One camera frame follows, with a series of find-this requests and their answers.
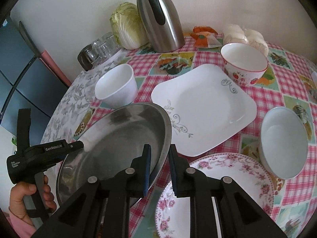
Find pink sleeve forearm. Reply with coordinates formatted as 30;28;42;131
7;208;36;238

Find bag of white buns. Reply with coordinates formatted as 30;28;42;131
222;24;269;57

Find stainless steel thermos jug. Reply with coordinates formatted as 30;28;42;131
137;0;185;53

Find plain white bowl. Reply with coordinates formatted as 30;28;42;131
95;63;138;109

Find green napa cabbage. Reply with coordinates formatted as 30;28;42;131
110;2;149;50

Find clear drinking glasses group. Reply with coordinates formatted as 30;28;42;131
77;32;121;71

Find strawberry pattern white bowl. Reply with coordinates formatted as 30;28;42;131
220;43;268;86

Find white square plate grey swirls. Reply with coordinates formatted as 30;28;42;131
151;64;257;157

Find large pale blue bowl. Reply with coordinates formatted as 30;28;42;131
258;106;308;179

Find orange snack packet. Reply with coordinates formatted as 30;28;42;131
190;26;222;49

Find pink checkered tablecloth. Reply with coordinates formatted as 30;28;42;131
42;44;316;237

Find pink floral round plate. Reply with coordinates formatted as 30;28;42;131
155;152;278;237

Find dark blue refrigerator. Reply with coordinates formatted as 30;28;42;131
1;18;68;145

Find person's left hand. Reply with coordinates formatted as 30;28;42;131
9;175;58;226

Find round stainless steel plate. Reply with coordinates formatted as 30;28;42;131
56;103;172;205

